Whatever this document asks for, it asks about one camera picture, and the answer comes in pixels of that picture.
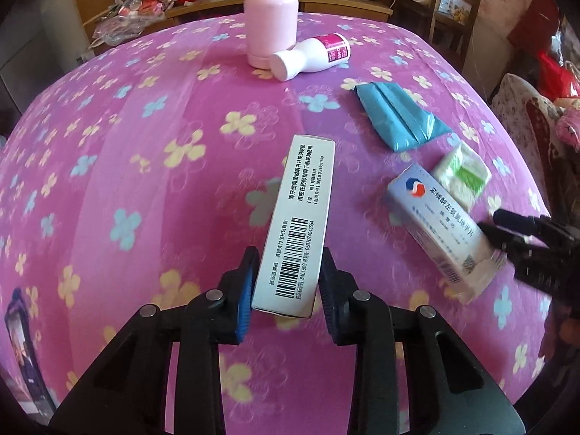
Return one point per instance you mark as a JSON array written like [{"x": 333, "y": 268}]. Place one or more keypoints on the grey appliance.
[{"x": 40, "y": 31}]

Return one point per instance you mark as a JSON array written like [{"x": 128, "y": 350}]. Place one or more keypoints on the blue plastic packet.
[{"x": 398, "y": 118}]

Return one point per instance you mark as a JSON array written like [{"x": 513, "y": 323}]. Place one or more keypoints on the green white tissue pack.
[{"x": 462, "y": 174}]

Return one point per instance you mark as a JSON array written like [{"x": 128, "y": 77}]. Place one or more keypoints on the floral covered sofa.
[{"x": 525, "y": 118}]

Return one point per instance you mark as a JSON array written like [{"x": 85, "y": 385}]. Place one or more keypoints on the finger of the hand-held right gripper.
[
  {"x": 498, "y": 238},
  {"x": 514, "y": 220}
]

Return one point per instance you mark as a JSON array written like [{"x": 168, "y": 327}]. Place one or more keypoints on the red plastic bag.
[{"x": 555, "y": 77}]

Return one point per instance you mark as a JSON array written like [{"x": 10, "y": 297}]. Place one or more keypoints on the white barcode box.
[{"x": 299, "y": 217}]

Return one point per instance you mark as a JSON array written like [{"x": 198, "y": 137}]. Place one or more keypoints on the wooden chair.
[{"x": 446, "y": 9}]

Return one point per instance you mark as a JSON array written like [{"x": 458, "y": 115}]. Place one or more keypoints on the white bottle pink label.
[{"x": 312, "y": 56}]

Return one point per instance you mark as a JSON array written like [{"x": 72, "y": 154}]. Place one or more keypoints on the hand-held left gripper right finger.
[{"x": 328, "y": 299}]

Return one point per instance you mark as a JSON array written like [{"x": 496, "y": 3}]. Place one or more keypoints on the dark red hanging cloth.
[{"x": 537, "y": 13}]

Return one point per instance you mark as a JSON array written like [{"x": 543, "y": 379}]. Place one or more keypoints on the dark smartphone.
[{"x": 25, "y": 349}]

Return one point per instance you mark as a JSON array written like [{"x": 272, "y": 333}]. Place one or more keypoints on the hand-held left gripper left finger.
[{"x": 247, "y": 299}]

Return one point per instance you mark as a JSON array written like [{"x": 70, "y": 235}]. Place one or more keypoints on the pink printed blanket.
[{"x": 570, "y": 129}]

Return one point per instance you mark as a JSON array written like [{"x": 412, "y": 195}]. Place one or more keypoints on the blue white medicine box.
[{"x": 430, "y": 217}]

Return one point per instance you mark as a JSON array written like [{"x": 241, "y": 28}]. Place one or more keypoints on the pink thermos bottle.
[{"x": 271, "y": 13}]

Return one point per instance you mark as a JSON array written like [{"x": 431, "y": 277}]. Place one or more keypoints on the pink floral tablecloth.
[{"x": 158, "y": 190}]

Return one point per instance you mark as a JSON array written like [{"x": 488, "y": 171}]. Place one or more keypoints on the clutter of plastic bags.
[{"x": 145, "y": 4}]

